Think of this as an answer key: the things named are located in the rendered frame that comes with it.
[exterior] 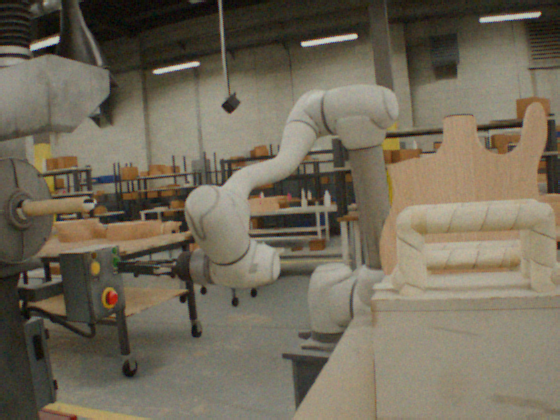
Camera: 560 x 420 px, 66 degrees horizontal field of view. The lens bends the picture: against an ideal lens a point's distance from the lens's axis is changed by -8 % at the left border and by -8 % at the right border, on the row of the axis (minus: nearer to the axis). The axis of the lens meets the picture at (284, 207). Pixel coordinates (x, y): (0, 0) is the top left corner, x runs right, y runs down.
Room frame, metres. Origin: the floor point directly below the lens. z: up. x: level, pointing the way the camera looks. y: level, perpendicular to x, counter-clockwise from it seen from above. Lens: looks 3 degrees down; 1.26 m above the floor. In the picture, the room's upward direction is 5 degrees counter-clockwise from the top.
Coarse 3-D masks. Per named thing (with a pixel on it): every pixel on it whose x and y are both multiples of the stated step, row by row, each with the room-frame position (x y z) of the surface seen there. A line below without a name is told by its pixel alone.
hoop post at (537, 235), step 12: (552, 216) 0.52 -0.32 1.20; (540, 228) 0.53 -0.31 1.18; (552, 228) 0.52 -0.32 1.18; (540, 240) 0.53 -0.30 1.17; (552, 240) 0.52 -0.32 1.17; (540, 252) 0.53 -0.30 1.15; (552, 252) 0.52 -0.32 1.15; (540, 264) 0.53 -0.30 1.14; (552, 264) 0.52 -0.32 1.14; (540, 276) 0.53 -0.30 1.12; (540, 288) 0.53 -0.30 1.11; (552, 288) 0.52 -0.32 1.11
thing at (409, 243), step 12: (396, 228) 0.60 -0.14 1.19; (408, 228) 0.58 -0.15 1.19; (396, 240) 0.60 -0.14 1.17; (408, 240) 0.58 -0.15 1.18; (420, 240) 0.59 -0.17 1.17; (408, 252) 0.58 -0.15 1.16; (420, 252) 0.58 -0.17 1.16; (408, 264) 0.58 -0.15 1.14; (420, 264) 0.58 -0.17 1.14; (408, 276) 0.58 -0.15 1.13; (420, 276) 0.58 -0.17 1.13; (408, 288) 0.58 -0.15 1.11; (420, 288) 0.58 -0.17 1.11
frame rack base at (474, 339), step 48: (432, 288) 0.61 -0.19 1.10; (480, 288) 0.58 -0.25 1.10; (528, 288) 0.56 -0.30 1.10; (384, 336) 0.58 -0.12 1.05; (432, 336) 0.56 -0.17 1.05; (480, 336) 0.54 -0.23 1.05; (528, 336) 0.52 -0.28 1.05; (384, 384) 0.58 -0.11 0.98; (432, 384) 0.56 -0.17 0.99; (480, 384) 0.54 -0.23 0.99; (528, 384) 0.52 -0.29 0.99
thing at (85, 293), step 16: (64, 256) 1.23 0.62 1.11; (80, 256) 1.21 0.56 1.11; (112, 256) 1.32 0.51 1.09; (64, 272) 1.23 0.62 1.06; (80, 272) 1.21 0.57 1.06; (112, 272) 1.31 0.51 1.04; (64, 288) 1.23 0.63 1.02; (80, 288) 1.21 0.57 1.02; (96, 288) 1.24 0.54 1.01; (112, 288) 1.30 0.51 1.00; (80, 304) 1.22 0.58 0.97; (96, 304) 1.23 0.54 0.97; (80, 320) 1.22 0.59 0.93; (96, 320) 1.22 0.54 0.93
